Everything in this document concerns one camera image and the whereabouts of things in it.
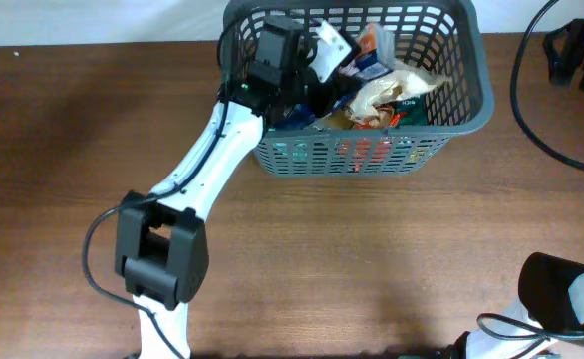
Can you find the beige paper pouch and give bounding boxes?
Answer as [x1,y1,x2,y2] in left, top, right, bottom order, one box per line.
[346,60,450,123]

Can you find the brown paper pouch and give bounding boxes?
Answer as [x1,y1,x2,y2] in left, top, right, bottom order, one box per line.
[321,107,398,131]

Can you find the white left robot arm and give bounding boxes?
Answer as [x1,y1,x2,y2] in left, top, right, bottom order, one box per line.
[115,16,360,358]

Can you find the small pale green packet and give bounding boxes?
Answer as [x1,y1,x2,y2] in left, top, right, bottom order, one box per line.
[273,143,308,163]

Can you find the orange spaghetti pasta pack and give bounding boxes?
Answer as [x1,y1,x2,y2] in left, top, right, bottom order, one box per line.
[338,111,408,173]

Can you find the grey plastic laundry basket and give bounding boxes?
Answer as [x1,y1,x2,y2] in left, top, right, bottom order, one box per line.
[219,0,494,177]

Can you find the green Nescafe coffee bag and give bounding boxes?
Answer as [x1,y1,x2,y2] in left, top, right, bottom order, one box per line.
[389,95,428,128]

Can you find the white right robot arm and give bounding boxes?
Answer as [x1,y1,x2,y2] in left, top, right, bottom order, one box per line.
[436,19,584,359]

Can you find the Kleenex tissue multipack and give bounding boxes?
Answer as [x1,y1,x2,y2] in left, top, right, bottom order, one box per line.
[272,22,395,130]

